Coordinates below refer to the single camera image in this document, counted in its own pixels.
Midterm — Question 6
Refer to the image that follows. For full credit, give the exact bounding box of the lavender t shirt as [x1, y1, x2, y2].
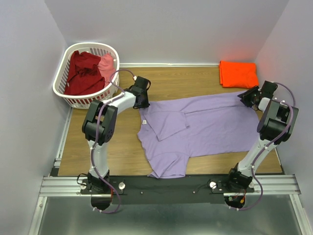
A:
[137, 92, 259, 179]

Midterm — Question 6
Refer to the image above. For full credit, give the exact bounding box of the folded orange t shirt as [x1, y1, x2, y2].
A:
[219, 61, 259, 89]

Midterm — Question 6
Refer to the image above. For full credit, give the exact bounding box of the pink t shirt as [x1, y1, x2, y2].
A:
[98, 53, 115, 87]

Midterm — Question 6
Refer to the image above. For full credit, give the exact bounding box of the white plastic laundry basket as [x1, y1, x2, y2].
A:
[53, 42, 120, 109]

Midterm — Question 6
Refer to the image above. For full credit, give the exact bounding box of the dark red t shirt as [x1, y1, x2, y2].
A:
[64, 50, 105, 95]

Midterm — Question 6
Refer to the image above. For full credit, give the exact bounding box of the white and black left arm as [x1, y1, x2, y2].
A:
[81, 76, 151, 194]

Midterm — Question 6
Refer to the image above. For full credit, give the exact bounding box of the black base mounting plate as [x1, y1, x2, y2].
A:
[77, 174, 254, 209]

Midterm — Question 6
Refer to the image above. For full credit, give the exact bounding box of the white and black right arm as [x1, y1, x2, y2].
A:
[225, 81, 299, 192]

